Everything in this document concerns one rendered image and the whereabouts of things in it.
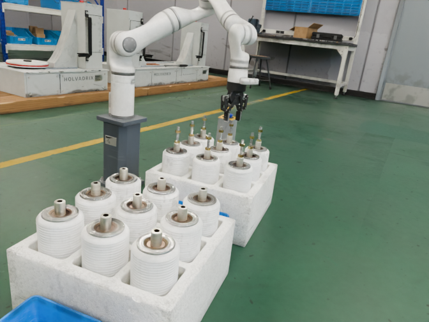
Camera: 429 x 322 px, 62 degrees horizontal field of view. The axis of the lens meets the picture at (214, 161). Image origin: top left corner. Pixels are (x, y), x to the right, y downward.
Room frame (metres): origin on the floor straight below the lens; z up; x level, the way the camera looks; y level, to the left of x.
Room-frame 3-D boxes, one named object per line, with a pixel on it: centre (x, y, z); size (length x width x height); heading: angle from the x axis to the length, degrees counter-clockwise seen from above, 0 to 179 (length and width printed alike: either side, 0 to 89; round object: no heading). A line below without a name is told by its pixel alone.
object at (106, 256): (0.64, 0.21, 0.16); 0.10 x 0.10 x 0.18
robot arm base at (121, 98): (1.41, 0.40, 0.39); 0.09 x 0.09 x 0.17; 62
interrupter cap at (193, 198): (0.82, 0.02, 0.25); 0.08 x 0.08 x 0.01
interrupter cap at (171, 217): (0.71, 0.06, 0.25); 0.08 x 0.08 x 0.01
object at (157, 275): (0.60, 0.10, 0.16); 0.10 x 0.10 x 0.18
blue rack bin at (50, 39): (5.80, 2.99, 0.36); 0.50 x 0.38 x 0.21; 63
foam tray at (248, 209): (1.27, -0.01, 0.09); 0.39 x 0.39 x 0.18; 70
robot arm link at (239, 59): (1.37, -0.04, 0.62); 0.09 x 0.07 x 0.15; 121
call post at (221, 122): (1.56, -0.04, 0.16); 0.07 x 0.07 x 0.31; 70
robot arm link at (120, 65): (1.42, 0.40, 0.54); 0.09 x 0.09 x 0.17; 37
